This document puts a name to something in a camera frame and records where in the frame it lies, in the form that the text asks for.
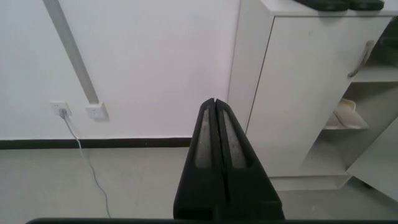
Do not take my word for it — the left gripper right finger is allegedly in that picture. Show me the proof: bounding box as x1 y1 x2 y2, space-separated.
215 98 285 220

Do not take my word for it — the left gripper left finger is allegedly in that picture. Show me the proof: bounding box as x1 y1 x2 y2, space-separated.
172 98 222 220

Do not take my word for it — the beige slipper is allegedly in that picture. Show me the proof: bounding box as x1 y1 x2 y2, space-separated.
333 98 370 130
323 112 343 129

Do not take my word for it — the white shoe cabinet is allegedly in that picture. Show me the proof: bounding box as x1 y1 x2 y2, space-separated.
226 0 398 192

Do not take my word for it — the black slipper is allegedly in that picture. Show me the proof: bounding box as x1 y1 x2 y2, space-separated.
293 0 349 12
344 0 386 11

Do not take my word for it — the white cabinet door with handle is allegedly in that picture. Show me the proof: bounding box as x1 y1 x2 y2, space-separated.
245 15 393 178

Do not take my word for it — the grey power cable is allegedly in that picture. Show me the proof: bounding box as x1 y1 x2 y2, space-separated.
58 108 112 219

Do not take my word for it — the white wall junction box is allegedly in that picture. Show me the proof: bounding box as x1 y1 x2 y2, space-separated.
85 101 109 121

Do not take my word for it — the white wall socket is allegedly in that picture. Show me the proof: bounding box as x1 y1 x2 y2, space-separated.
50 100 73 118

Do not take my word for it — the white cable conduit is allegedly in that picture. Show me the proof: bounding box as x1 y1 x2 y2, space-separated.
41 0 101 105

